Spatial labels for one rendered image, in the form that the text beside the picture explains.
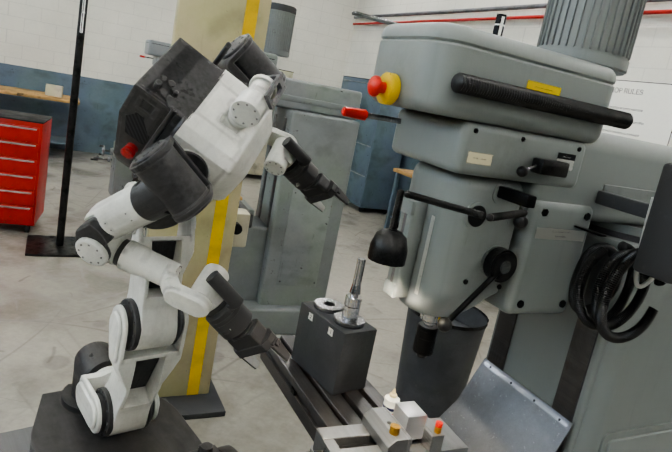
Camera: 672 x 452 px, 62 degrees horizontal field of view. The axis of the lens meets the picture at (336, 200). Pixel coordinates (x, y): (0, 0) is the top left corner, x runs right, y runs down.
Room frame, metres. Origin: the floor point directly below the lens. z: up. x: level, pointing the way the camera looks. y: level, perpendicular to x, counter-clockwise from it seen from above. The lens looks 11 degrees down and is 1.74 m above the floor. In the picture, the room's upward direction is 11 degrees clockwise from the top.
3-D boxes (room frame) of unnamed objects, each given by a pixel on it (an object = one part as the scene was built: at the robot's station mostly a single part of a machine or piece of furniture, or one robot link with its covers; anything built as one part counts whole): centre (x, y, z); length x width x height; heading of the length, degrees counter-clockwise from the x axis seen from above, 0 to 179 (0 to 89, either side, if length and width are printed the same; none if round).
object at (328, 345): (1.55, -0.07, 1.02); 0.22 x 0.12 x 0.20; 39
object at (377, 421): (1.17, -0.21, 1.01); 0.12 x 0.06 x 0.04; 26
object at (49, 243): (4.57, 2.25, 1.05); 0.50 x 0.50 x 2.11; 28
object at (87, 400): (1.59, 0.55, 0.68); 0.21 x 0.20 x 0.13; 41
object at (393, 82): (1.10, -0.06, 1.76); 0.06 x 0.02 x 0.06; 28
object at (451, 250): (1.20, -0.26, 1.47); 0.21 x 0.19 x 0.32; 28
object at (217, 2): (2.69, 0.67, 1.15); 0.52 x 0.40 x 2.30; 118
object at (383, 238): (1.02, -0.11, 1.48); 0.07 x 0.07 x 0.06
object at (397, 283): (1.15, -0.16, 1.44); 0.04 x 0.04 x 0.21; 28
